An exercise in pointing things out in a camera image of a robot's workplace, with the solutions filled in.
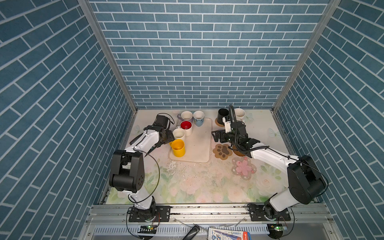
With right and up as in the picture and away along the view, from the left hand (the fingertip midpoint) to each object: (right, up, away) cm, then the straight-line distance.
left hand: (168, 138), depth 93 cm
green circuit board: (-6, -42, -21) cm, 48 cm away
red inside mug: (+10, +8, +11) cm, 17 cm away
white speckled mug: (+49, +16, +15) cm, 54 cm away
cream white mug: (+6, +3, +6) cm, 9 cm away
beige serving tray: (+19, -5, +6) cm, 21 cm away
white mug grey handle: (+9, +15, +15) cm, 23 cm away
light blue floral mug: (+19, +14, +12) cm, 27 cm away
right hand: (+30, +6, -5) cm, 31 cm away
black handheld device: (+17, -38, -28) cm, 50 cm away
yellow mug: (+6, -6, +2) cm, 9 cm away
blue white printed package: (+30, -41, -26) cm, 57 cm away
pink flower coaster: (+47, -17, -2) cm, 50 cm away
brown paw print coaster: (+35, -9, +3) cm, 36 cm away
